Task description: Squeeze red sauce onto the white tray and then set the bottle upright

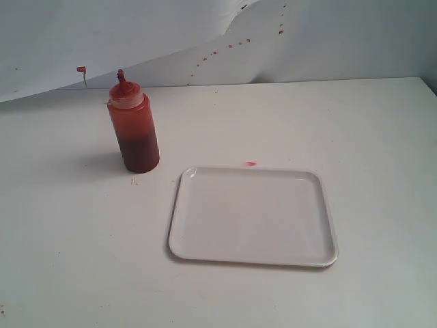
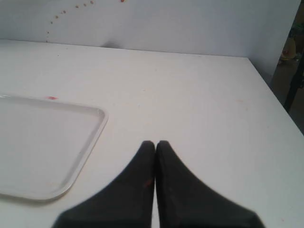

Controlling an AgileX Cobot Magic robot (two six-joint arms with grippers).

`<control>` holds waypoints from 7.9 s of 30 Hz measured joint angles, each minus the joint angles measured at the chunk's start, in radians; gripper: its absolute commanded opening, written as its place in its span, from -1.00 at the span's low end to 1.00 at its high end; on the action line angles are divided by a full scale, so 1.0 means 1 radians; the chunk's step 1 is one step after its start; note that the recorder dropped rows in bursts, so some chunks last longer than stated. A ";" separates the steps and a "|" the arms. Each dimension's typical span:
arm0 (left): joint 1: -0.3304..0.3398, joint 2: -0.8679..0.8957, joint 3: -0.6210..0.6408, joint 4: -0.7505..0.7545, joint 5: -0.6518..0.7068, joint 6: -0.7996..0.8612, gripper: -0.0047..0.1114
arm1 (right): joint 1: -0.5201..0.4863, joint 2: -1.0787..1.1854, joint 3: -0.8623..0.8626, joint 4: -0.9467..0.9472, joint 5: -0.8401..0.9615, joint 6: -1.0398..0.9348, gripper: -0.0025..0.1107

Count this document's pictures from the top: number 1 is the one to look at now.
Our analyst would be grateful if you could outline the white rectangular tray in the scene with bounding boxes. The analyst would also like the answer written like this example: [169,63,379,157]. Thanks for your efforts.
[168,166,338,268]

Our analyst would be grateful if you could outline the red ketchup squeeze bottle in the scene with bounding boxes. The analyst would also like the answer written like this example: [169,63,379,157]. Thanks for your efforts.
[107,69,160,174]

